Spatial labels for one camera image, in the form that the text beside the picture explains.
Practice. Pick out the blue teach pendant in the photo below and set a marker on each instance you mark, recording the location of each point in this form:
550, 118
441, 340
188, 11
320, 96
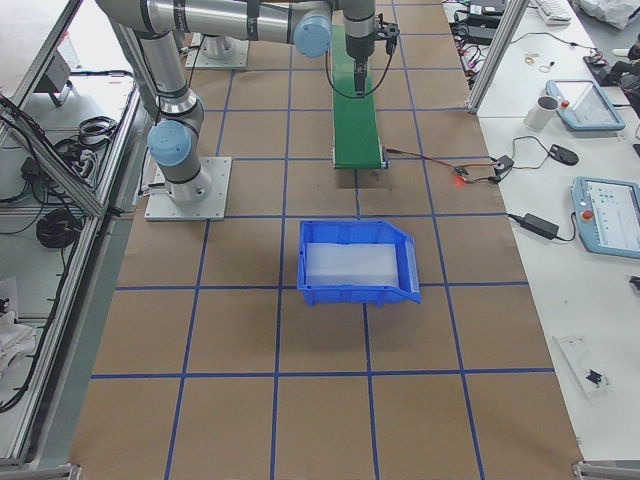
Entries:
607, 213
584, 106

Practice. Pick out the far blue teach pendant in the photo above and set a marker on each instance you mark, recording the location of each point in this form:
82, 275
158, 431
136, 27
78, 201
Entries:
584, 106

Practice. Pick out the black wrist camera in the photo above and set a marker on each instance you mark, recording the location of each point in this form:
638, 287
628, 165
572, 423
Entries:
387, 32

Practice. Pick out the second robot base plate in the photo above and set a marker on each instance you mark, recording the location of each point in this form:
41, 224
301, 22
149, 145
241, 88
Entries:
217, 53

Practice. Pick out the green conveyor belt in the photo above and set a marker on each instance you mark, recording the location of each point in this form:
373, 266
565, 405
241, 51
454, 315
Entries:
356, 142

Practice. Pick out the black computer mouse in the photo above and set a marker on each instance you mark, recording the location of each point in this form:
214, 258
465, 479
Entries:
563, 155

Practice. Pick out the aluminium frame post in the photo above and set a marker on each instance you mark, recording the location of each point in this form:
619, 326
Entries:
513, 14

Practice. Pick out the small black power adapter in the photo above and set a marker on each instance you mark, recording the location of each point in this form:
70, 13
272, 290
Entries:
539, 226

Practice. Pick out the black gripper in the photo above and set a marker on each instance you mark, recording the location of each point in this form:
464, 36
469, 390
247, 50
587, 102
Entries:
359, 47

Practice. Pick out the small black controller box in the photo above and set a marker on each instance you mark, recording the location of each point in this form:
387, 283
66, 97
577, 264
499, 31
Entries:
502, 165

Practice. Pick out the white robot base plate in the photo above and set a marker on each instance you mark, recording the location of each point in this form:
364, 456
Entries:
203, 198

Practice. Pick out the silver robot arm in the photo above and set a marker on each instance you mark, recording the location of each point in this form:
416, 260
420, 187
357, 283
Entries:
255, 83

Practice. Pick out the blue plastic bin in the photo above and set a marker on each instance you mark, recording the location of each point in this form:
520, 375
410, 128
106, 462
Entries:
356, 262

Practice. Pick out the near blue teach pendant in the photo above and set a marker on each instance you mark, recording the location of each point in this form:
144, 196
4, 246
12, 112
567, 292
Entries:
607, 213

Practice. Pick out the white mug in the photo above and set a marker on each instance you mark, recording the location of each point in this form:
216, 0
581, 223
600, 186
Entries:
541, 113

